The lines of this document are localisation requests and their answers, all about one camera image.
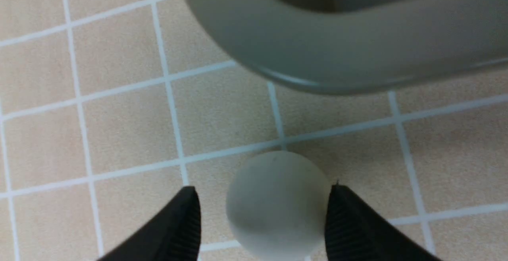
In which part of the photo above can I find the white ball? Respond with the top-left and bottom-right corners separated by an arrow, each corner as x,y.
226,151 -> 331,261

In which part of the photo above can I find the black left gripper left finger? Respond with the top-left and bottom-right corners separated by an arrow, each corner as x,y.
100,186 -> 202,261

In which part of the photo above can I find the olive green plastic bin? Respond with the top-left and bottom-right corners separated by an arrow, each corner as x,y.
186,0 -> 507,95

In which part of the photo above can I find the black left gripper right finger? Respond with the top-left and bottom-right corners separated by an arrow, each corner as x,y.
325,184 -> 438,261

